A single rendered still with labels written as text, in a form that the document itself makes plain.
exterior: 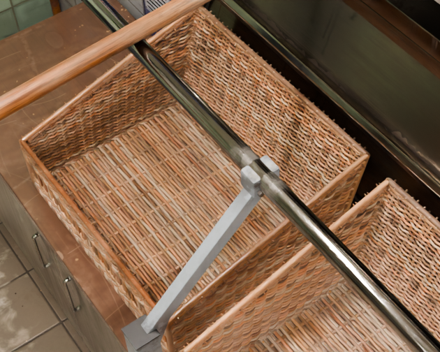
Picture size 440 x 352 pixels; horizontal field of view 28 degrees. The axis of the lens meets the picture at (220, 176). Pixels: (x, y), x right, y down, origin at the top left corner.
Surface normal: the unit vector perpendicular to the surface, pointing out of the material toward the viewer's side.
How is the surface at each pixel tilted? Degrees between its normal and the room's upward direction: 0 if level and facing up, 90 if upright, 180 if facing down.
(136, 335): 0
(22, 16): 90
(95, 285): 0
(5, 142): 0
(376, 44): 70
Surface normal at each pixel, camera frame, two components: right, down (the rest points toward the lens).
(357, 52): -0.78, 0.23
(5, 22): 0.58, 0.63
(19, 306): -0.04, -0.62
